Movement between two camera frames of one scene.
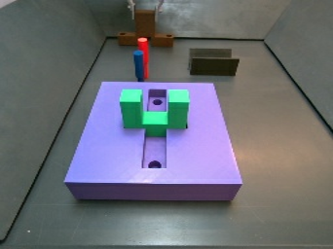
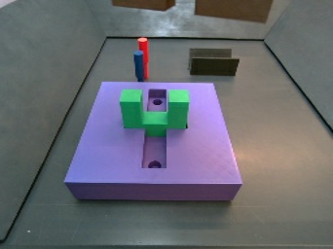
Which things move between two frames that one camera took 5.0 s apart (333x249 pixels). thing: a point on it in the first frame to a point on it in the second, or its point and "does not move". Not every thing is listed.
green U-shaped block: (156, 122) does not move
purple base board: (122, 165) does not move
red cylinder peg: (143, 47) does not move
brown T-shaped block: (144, 29) to (247, 10)
